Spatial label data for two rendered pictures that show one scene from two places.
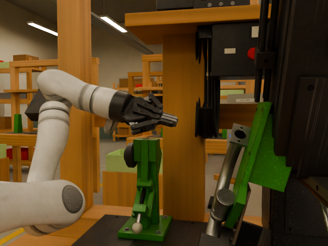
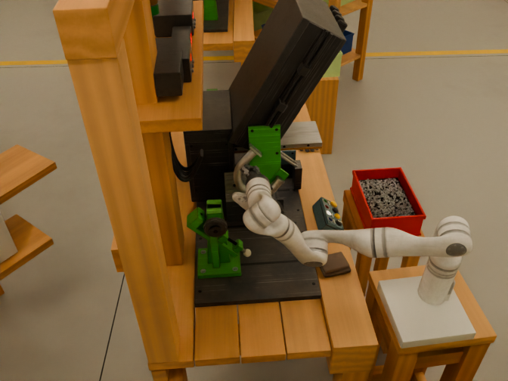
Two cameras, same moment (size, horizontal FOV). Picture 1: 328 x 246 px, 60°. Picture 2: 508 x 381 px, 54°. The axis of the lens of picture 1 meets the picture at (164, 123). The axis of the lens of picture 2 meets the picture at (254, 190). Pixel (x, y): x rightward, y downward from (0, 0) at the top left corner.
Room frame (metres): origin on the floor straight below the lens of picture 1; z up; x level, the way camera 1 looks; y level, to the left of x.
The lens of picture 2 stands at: (1.02, 1.25, 2.23)
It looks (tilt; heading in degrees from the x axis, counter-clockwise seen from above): 40 degrees down; 255
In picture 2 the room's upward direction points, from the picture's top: 1 degrees counter-clockwise
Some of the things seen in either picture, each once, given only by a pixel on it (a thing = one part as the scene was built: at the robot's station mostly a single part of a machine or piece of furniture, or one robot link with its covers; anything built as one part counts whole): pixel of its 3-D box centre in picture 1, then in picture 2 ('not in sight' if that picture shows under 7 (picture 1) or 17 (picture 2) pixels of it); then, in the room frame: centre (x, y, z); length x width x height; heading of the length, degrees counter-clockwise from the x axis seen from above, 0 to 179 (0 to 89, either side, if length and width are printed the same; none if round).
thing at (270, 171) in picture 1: (265, 151); (264, 148); (0.59, -0.21, 1.17); 0.13 x 0.12 x 0.20; 79
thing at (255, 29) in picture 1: (240, 52); not in sight; (0.86, -0.23, 1.42); 0.17 x 0.12 x 0.15; 79
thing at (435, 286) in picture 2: not in sight; (438, 277); (0.18, 0.38, 0.98); 0.09 x 0.09 x 0.17; 77
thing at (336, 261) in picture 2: not in sight; (333, 264); (0.45, 0.18, 0.91); 0.10 x 0.08 x 0.03; 179
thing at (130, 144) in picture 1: (130, 154); (215, 228); (0.84, 0.10, 1.12); 0.07 x 0.03 x 0.08; 169
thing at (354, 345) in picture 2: not in sight; (314, 202); (0.36, -0.24, 0.82); 1.50 x 0.14 x 0.15; 79
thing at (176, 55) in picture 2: (181, 0); (169, 72); (0.91, -0.06, 1.59); 0.15 x 0.07 x 0.07; 79
